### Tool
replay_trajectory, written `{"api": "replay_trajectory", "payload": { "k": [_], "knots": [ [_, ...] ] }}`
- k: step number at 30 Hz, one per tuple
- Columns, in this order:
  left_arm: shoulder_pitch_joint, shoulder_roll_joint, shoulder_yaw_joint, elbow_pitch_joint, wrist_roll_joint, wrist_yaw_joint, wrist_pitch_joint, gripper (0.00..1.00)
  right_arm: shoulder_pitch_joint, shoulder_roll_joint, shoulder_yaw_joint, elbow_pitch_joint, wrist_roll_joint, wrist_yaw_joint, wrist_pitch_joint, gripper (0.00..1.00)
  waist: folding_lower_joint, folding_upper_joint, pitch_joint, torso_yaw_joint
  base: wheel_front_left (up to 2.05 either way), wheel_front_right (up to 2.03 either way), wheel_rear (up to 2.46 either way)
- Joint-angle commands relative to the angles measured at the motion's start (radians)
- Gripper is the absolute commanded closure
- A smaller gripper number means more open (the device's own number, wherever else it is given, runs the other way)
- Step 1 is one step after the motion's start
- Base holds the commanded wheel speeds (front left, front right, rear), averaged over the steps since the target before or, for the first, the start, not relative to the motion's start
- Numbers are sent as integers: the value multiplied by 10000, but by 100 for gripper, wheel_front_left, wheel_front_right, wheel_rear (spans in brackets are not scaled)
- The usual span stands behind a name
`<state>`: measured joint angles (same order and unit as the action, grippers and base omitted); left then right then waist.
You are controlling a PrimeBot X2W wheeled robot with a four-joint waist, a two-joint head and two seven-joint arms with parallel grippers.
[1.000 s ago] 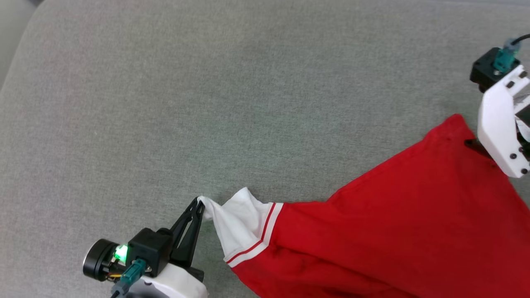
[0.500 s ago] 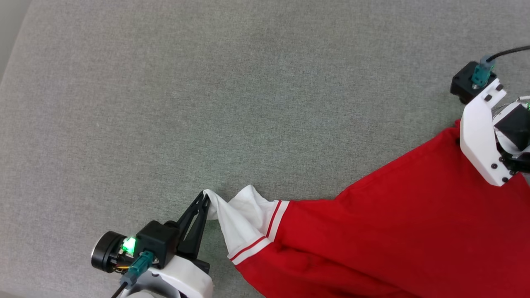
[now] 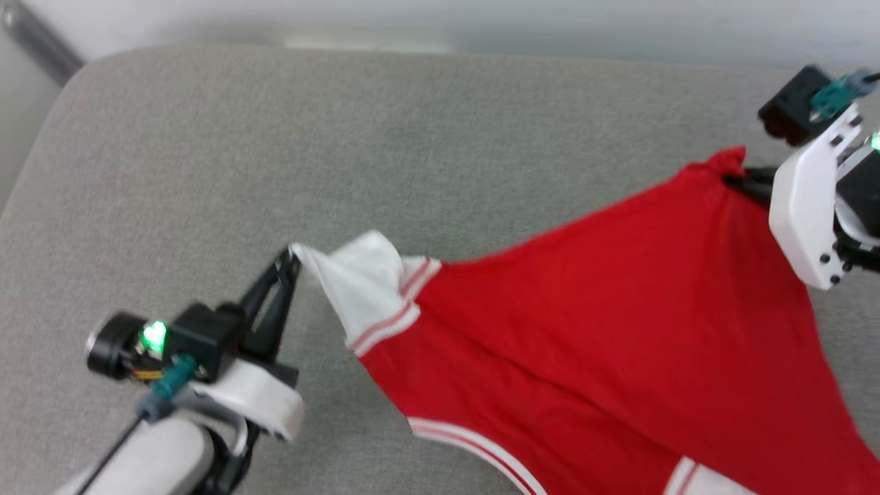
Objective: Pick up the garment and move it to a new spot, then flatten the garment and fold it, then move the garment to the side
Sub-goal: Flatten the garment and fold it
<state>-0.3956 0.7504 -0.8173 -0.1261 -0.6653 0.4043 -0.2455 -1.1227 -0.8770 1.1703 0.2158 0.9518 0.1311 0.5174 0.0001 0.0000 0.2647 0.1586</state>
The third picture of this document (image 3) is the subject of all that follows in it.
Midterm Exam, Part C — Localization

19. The black cable with teal plug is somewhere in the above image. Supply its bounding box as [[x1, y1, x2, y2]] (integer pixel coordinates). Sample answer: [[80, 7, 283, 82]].
[[810, 69, 880, 121], [72, 354, 197, 495]]

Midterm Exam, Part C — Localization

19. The red garment with white trim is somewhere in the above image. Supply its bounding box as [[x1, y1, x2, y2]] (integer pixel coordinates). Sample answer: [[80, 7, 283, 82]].
[[289, 146, 880, 495]]

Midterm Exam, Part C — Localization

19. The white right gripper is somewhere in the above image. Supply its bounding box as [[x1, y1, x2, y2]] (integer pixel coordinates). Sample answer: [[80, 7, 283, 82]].
[[722, 103, 880, 289]]

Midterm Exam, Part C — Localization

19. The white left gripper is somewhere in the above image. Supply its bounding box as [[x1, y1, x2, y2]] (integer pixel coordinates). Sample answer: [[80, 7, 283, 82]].
[[86, 249, 305, 441]]

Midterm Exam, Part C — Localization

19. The grey wall trim strip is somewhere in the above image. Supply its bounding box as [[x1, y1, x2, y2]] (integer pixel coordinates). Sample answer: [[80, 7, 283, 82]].
[[0, 0, 87, 87]]

